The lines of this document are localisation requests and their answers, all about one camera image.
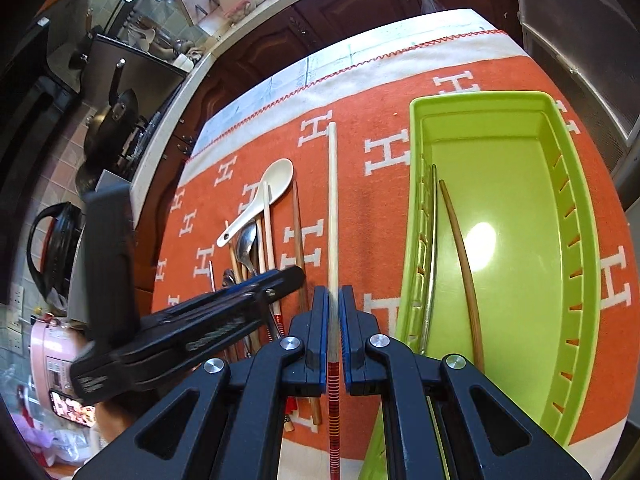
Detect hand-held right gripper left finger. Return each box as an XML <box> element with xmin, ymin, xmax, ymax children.
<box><xmin>74</xmin><ymin>285</ymin><xmax>332</xmax><ymax>480</ymax></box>

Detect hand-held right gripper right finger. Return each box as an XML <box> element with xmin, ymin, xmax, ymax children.
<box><xmin>339</xmin><ymin>285</ymin><xmax>591</xmax><ymax>480</ymax></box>

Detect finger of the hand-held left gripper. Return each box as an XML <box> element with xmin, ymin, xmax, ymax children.
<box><xmin>200</xmin><ymin>266</ymin><xmax>306</xmax><ymax>304</ymax></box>
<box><xmin>235</xmin><ymin>296</ymin><xmax>284</xmax><ymax>326</ymax></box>

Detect large metal spoon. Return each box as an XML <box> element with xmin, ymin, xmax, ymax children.
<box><xmin>236</xmin><ymin>222</ymin><xmax>259</xmax><ymax>277</ymax></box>

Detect green plastic tray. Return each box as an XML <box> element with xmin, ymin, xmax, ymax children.
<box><xmin>360</xmin><ymin>91</ymin><xmax>601</xmax><ymax>480</ymax></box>

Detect black pressure cooker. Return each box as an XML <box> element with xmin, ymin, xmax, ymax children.
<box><xmin>27</xmin><ymin>202</ymin><xmax>88</xmax><ymax>301</ymax></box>

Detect steel panel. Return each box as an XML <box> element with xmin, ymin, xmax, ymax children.
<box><xmin>95</xmin><ymin>169</ymin><xmax>133</xmax><ymax>196</ymax></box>

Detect dark pan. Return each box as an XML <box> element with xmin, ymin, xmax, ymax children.
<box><xmin>75</xmin><ymin>157</ymin><xmax>108</xmax><ymax>196</ymax></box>

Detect white ceramic spoon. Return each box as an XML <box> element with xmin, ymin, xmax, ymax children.
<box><xmin>216</xmin><ymin>158</ymin><xmax>294</xmax><ymax>247</ymax></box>

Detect gas stove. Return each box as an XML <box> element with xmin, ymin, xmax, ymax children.
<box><xmin>117</xmin><ymin>110</ymin><xmax>156</xmax><ymax>181</ymax></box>

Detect black wok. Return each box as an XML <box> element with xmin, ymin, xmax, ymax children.
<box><xmin>84</xmin><ymin>60</ymin><xmax>140</xmax><ymax>158</ymax></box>

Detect brown wooden chopstick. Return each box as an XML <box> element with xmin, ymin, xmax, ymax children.
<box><xmin>438</xmin><ymin>180</ymin><xmax>486</xmax><ymax>373</ymax></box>

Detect white kitchen countertop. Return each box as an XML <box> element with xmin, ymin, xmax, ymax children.
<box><xmin>129</xmin><ymin>0</ymin><xmax>416</xmax><ymax>211</ymax></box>

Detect steel splash guard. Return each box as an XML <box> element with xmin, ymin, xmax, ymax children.
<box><xmin>90</xmin><ymin>34</ymin><xmax>187</xmax><ymax>111</ymax></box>

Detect black range hood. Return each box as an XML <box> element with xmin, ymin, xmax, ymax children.
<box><xmin>0</xmin><ymin>15</ymin><xmax>81</xmax><ymax>171</ymax></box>

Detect orange printed blanket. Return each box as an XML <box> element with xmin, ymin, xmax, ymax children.
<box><xmin>150</xmin><ymin>27</ymin><xmax>640</xmax><ymax>480</ymax></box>

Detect brown wooden cabinets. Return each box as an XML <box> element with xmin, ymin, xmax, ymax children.
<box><xmin>132</xmin><ymin>0</ymin><xmax>521</xmax><ymax>291</ymax></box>

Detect pale patterned tablecloth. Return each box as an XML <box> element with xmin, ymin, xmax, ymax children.
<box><xmin>202</xmin><ymin>7</ymin><xmax>506</xmax><ymax>133</ymax></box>

